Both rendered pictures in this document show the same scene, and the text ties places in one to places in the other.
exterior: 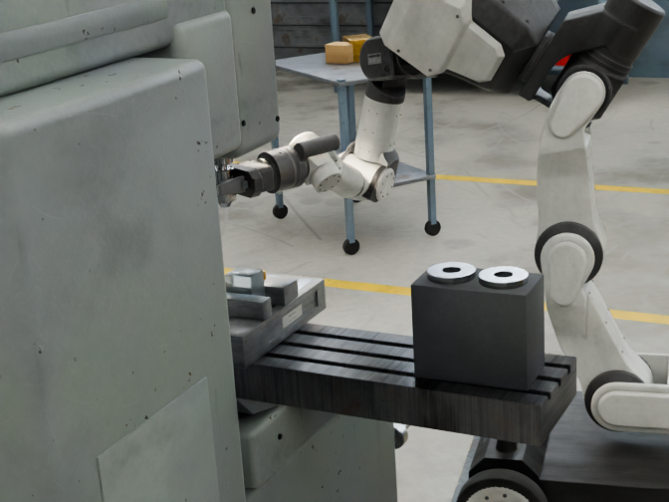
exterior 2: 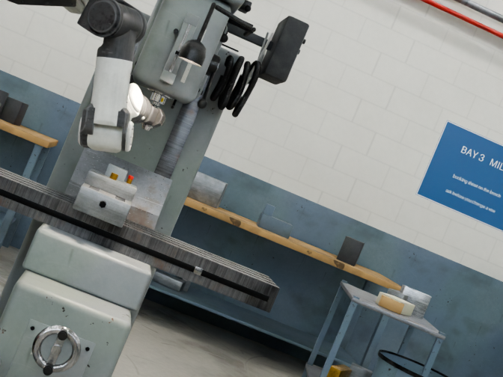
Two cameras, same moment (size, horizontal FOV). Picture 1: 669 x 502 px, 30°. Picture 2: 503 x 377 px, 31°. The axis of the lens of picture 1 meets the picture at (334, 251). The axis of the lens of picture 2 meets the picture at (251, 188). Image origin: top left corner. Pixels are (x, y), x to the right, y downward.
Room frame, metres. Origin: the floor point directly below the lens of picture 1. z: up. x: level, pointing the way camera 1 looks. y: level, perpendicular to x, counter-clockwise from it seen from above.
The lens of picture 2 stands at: (4.83, -1.09, 1.18)
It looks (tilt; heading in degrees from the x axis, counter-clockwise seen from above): 1 degrees down; 144
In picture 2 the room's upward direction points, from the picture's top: 23 degrees clockwise
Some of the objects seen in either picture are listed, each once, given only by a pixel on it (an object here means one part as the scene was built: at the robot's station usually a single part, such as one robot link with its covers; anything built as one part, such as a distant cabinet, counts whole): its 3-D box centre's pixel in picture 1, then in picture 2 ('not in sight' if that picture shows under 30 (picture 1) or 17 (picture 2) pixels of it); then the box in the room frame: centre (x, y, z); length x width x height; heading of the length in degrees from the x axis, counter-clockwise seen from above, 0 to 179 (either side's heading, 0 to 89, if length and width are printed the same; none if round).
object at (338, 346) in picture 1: (268, 358); (82, 218); (2.39, 0.15, 0.87); 1.24 x 0.23 x 0.08; 63
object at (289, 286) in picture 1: (260, 288); (111, 185); (2.45, 0.16, 1.00); 0.15 x 0.06 x 0.04; 62
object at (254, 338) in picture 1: (255, 308); (106, 195); (2.43, 0.17, 0.96); 0.35 x 0.15 x 0.11; 152
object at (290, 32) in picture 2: not in sight; (284, 51); (2.31, 0.65, 1.62); 0.20 x 0.09 x 0.21; 153
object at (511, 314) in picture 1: (478, 322); not in sight; (2.16, -0.26, 1.01); 0.22 x 0.12 x 0.20; 64
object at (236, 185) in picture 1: (232, 187); not in sight; (2.39, 0.19, 1.23); 0.06 x 0.02 x 0.03; 128
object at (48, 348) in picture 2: not in sight; (58, 345); (2.86, -0.02, 0.61); 0.16 x 0.12 x 0.12; 153
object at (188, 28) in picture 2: not in sight; (180, 48); (2.52, 0.16, 1.44); 0.04 x 0.04 x 0.21; 63
